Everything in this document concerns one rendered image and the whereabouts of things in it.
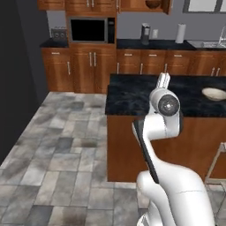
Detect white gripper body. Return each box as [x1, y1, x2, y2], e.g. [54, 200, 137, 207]
[156, 72, 171, 89]

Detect dark-topped wooden island counter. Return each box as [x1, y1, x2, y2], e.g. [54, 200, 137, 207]
[104, 73, 226, 183]

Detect white bowl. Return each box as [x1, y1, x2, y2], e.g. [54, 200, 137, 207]
[201, 87, 226, 102]

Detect brown bowl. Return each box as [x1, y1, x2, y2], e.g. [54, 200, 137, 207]
[145, 0, 162, 10]

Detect white paper towel roll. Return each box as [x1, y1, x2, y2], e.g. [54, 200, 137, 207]
[175, 23, 187, 45]

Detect grey coffee machine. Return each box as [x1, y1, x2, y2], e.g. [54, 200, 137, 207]
[139, 22, 152, 46]

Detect steel sink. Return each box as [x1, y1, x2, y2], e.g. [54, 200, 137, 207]
[187, 40, 226, 50]

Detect silver tap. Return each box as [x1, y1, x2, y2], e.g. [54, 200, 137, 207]
[218, 26, 226, 46]

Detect wooden base cupboards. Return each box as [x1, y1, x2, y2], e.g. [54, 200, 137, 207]
[41, 43, 226, 94]

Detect window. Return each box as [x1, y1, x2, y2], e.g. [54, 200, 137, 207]
[182, 0, 226, 14]

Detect black and silver microwave oven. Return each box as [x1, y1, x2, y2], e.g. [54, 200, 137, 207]
[67, 16, 117, 45]

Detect grey metal stool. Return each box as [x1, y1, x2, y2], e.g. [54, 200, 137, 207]
[204, 142, 226, 226]

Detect silver toaster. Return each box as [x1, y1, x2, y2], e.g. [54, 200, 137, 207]
[49, 26, 68, 41]

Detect wooden wall cupboards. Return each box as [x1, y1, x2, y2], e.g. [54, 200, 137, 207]
[36, 0, 173, 15]

